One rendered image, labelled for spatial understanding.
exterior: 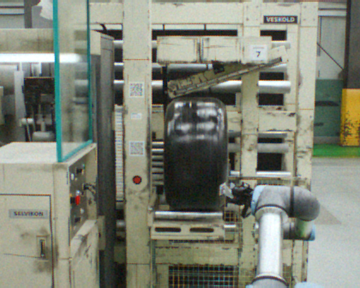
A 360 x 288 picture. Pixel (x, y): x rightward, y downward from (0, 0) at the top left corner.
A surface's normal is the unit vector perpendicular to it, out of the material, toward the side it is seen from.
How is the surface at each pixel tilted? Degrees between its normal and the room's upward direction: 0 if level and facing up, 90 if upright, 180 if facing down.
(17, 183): 90
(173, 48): 90
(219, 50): 90
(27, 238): 90
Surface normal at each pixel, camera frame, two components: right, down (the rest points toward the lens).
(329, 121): 0.03, 0.14
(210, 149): -0.04, -0.10
